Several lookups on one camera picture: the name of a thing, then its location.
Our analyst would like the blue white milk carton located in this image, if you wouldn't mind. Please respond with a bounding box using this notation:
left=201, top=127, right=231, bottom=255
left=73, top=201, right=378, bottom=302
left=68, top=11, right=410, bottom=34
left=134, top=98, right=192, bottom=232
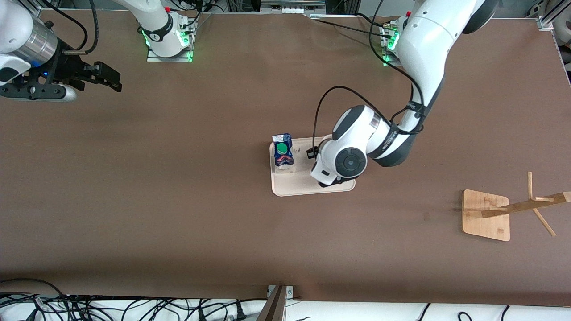
left=272, top=133, right=298, bottom=175

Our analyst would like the aluminium profile bar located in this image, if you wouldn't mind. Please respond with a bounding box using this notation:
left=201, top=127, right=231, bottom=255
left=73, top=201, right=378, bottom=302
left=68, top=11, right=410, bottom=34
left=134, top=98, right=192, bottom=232
left=257, top=285, right=294, bottom=321

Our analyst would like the beige rabbit print tray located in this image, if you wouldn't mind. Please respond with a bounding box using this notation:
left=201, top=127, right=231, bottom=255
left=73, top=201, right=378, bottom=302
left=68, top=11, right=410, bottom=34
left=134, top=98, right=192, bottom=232
left=269, top=136, right=356, bottom=197

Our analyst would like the black looped floor cable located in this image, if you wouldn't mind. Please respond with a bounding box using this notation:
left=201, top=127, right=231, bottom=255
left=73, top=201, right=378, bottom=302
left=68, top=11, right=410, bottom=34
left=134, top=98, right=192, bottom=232
left=0, top=278, right=72, bottom=313

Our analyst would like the aluminium frame corner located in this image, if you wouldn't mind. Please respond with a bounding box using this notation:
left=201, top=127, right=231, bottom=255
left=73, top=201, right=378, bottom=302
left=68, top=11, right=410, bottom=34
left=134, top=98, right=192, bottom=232
left=18, top=0, right=45, bottom=14

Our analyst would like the long black table cable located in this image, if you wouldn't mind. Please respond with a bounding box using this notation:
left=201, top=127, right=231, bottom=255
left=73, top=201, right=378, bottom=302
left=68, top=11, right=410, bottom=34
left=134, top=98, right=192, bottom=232
left=310, top=18, right=393, bottom=38

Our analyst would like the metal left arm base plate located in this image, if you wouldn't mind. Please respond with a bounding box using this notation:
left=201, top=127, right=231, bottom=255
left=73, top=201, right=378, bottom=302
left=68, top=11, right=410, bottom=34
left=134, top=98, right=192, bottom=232
left=380, top=22, right=404, bottom=67

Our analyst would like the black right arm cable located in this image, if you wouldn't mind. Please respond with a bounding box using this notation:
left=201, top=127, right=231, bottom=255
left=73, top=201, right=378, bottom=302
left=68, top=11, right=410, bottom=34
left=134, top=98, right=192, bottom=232
left=42, top=0, right=99, bottom=56

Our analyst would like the grey power strip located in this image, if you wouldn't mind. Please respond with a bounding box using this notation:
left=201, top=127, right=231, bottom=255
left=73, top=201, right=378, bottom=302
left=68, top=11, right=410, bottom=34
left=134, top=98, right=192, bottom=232
left=261, top=0, right=327, bottom=15

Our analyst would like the short black table cable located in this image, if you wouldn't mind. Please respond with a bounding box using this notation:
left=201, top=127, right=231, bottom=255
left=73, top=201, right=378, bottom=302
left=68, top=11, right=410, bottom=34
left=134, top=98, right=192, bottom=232
left=356, top=12, right=395, bottom=28

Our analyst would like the wooden cup stand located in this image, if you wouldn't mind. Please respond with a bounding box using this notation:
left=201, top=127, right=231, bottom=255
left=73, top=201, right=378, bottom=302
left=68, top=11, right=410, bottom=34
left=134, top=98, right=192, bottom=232
left=462, top=172, right=571, bottom=242

